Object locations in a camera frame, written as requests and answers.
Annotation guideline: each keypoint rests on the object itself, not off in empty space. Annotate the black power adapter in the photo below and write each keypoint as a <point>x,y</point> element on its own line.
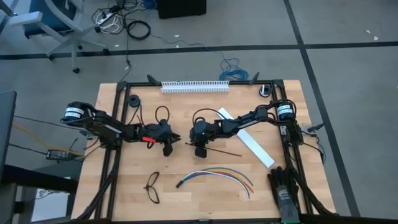
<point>57,154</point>

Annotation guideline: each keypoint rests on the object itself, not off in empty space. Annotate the white power strip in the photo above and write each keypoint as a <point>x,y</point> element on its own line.
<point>105,18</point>

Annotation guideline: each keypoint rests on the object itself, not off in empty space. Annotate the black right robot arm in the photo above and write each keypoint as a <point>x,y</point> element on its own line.
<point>245,119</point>

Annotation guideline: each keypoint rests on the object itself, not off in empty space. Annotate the white duct cover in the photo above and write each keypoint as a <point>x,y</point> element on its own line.
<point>255,146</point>

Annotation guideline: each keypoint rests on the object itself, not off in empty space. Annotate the black aluminium table frame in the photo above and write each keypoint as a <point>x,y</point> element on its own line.
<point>140,84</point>

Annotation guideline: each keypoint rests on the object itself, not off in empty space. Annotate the black grey work glove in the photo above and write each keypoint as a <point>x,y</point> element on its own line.
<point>284,199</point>

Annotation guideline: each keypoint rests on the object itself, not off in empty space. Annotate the black box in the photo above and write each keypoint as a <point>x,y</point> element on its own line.
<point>180,7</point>

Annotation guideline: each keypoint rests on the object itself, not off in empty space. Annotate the black side table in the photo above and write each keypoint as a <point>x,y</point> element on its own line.
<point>37,179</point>

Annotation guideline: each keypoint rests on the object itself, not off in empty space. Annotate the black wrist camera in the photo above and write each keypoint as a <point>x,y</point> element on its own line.
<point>168,150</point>
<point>201,152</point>

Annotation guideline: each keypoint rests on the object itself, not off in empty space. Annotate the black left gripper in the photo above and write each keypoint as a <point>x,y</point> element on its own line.
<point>157,133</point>

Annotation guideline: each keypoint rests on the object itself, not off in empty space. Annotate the dark grey panel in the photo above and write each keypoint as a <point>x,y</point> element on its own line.
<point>7,133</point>

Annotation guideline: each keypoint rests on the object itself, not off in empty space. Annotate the grey office chair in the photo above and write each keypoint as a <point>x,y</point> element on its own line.
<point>72,40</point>

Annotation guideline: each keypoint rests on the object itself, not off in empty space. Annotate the black tape roll white core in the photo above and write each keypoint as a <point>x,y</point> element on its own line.
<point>269,91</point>

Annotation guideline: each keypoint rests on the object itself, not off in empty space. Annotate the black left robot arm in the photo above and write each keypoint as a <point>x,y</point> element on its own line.
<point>102,123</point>

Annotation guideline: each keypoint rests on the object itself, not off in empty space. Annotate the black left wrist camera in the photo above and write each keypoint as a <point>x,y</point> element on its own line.
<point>168,150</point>

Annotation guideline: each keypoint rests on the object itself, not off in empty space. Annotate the dark tape roll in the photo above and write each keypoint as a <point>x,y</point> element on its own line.
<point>130,102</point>

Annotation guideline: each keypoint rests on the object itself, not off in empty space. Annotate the black frame eyeglasses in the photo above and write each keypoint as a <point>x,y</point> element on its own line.
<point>145,187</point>

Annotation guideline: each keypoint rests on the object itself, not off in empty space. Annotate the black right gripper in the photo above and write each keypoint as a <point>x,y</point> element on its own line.
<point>203,132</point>

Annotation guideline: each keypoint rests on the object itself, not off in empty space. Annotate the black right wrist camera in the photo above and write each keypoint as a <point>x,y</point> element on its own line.
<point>201,152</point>

